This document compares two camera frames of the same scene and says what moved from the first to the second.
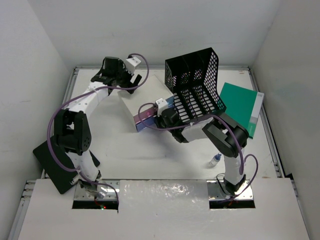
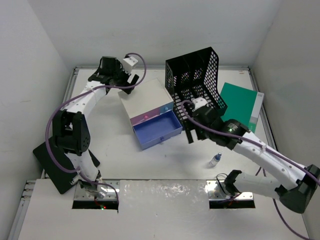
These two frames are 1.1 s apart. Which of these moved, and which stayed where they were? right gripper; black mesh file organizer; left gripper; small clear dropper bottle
Moved: right gripper
Stayed: black mesh file organizer; small clear dropper bottle; left gripper
